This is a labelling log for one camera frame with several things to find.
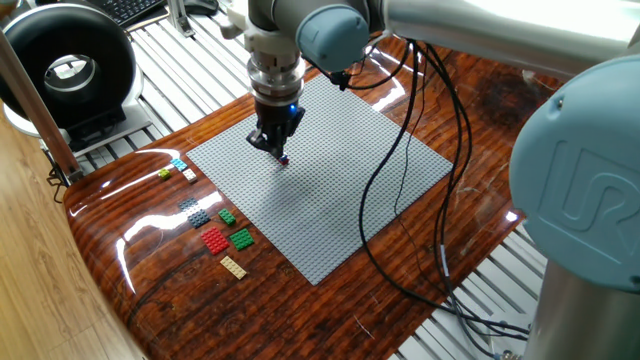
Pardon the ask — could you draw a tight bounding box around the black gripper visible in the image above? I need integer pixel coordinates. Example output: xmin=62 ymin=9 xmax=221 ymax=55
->
xmin=245 ymin=99 xmax=307 ymax=160

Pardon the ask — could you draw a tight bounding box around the grey Lego baseplate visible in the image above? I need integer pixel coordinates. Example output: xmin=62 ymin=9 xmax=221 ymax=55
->
xmin=185 ymin=73 xmax=454 ymax=286

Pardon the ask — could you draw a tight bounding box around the green square Lego plate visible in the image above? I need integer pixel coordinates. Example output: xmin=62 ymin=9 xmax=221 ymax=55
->
xmin=229 ymin=228 xmax=256 ymax=252

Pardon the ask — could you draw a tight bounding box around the dark grey Lego plate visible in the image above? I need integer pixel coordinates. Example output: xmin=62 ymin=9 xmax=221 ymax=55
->
xmin=178 ymin=197 xmax=212 ymax=230

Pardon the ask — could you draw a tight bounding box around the red Lego plate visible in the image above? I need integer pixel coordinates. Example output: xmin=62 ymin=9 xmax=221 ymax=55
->
xmin=200 ymin=226 xmax=231 ymax=256

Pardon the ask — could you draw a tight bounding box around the tan Lego plate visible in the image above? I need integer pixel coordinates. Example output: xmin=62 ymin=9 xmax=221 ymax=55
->
xmin=219 ymin=255 xmax=248 ymax=281

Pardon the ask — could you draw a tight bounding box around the black computer mouse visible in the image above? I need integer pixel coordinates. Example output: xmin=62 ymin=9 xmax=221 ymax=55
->
xmin=183 ymin=0 xmax=220 ymax=16

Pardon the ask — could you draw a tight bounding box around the glossy wood-grain table mat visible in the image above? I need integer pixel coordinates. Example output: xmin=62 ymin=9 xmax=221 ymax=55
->
xmin=62 ymin=34 xmax=566 ymax=360

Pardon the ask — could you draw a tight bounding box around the black keyboard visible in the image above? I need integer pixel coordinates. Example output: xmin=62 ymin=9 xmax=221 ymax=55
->
xmin=92 ymin=0 xmax=169 ymax=29

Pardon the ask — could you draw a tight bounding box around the brown wooden pole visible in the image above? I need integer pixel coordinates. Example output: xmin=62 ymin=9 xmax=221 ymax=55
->
xmin=0 ymin=29 xmax=84 ymax=184

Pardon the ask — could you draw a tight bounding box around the black cable with ferrite bead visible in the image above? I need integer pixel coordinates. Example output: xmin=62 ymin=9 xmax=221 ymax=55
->
xmin=302 ymin=39 xmax=530 ymax=341

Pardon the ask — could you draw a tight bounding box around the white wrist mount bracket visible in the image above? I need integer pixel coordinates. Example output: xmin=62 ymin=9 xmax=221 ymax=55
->
xmin=219 ymin=0 xmax=301 ymax=55

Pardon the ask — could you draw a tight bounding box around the aluminium bracket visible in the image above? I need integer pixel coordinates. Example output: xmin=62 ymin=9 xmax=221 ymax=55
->
xmin=166 ymin=0 xmax=196 ymax=39

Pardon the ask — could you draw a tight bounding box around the black cable with grey sleeve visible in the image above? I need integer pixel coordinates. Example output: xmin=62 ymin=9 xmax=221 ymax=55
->
xmin=414 ymin=42 xmax=530 ymax=359

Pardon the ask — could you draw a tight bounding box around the black ring device on stand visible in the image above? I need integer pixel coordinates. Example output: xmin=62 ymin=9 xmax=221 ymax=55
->
xmin=0 ymin=2 xmax=154 ymax=154

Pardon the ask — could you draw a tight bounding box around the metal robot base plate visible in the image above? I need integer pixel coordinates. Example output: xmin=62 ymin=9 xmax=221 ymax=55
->
xmin=487 ymin=312 xmax=531 ymax=360

